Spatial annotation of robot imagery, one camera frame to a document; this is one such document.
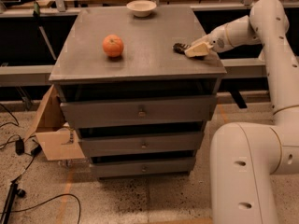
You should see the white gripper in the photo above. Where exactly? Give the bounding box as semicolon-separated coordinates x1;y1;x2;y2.
184;24;233;58

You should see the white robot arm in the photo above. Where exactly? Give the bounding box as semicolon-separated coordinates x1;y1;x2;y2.
185;0;299;224

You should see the top grey drawer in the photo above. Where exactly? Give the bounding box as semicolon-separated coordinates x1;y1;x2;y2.
61;95;217;129

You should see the grey drawer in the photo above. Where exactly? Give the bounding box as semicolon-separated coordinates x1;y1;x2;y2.
61;95;217;129
79;132;203;157
90;158;195;178

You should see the white ceramic bowl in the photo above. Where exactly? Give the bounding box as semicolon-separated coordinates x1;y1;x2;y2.
126;0;157;18

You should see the orange fruit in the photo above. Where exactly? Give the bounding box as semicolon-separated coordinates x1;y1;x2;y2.
102;35;124;58

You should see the grey drawer cabinet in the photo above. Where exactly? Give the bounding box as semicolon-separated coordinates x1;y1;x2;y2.
50;6;225;165

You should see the middle grey drawer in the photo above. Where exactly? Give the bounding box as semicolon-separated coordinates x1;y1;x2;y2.
79;132;203;157

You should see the bottom grey drawer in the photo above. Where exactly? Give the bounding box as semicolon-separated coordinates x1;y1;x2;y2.
90;158;195;178

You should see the cardboard box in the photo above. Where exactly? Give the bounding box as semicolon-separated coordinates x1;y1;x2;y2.
24;86;85;161

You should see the black power adapter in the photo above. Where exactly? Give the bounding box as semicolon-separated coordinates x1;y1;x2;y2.
15;139;24;155

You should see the black stand base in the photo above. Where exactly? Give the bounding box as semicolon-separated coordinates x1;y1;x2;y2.
0;181;26;224

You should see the grey metal rail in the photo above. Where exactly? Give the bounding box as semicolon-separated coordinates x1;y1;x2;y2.
0;58;266;87

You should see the black floor cable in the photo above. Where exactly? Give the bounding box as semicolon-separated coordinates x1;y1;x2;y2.
0;103;82;224

